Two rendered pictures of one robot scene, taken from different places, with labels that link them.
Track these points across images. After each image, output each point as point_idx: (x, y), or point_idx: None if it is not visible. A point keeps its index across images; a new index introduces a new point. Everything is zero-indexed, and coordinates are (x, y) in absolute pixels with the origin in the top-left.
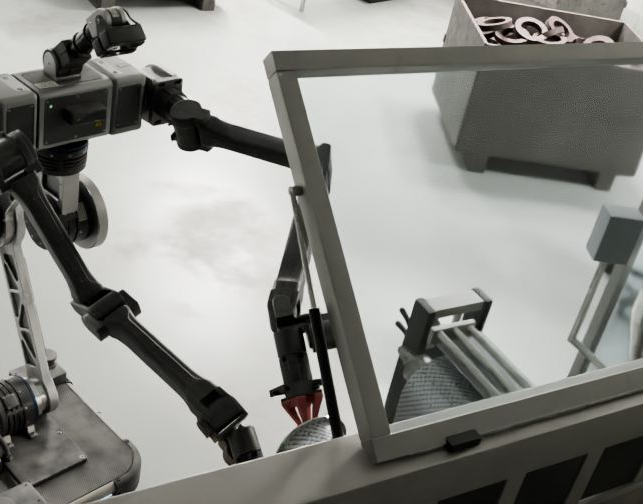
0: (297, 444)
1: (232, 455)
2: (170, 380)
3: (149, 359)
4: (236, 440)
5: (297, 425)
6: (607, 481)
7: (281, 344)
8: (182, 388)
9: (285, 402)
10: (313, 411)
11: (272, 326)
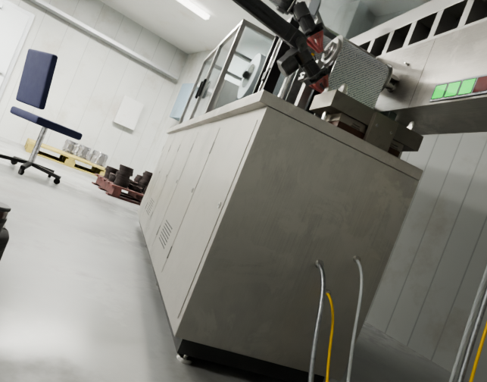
0: (345, 42)
1: (306, 59)
2: (276, 17)
3: (263, 4)
4: (308, 51)
5: (316, 47)
6: None
7: (306, 7)
8: (285, 20)
9: (314, 35)
10: (319, 41)
11: (286, 4)
